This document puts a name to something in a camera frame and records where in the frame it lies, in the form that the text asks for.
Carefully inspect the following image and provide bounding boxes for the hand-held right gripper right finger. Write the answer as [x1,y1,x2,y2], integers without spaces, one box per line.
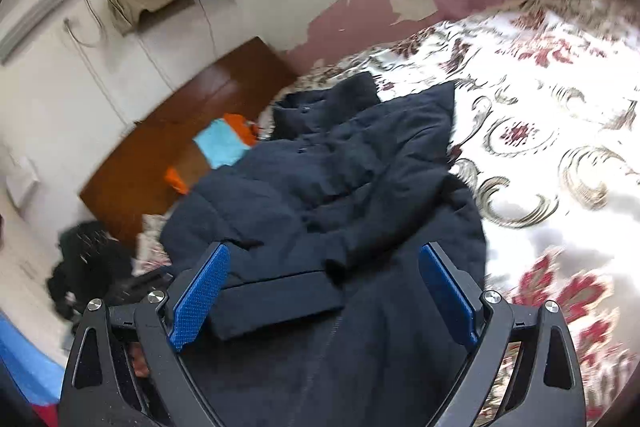
[419,242,587,427]

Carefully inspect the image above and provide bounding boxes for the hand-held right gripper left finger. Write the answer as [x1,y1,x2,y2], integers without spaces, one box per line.
[59,242,231,427]

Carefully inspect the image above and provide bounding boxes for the dark navy coat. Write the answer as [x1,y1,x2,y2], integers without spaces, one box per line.
[160,72,493,427]

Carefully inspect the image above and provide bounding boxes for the black clothes pile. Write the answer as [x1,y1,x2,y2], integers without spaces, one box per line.
[46,221,173,323]

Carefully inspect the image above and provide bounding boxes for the orange and light blue cloth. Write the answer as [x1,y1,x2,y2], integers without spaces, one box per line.
[165,113,261,195]

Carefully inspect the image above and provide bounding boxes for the brown wooden headboard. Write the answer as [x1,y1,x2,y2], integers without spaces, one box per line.
[79,36,301,248]

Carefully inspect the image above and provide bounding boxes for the floral bedspread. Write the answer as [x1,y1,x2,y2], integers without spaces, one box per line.
[132,0,640,427]

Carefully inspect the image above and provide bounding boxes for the white wall box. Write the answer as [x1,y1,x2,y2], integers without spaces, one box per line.
[5,154,41,210]

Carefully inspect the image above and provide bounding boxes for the white wall cable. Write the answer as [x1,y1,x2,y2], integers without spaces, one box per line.
[62,18,138,125]

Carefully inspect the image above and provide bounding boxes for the thin black cable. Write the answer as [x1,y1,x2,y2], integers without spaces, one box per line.
[195,0,218,55]

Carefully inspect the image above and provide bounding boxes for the white wall trunking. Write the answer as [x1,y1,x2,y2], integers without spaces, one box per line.
[0,0,83,65]

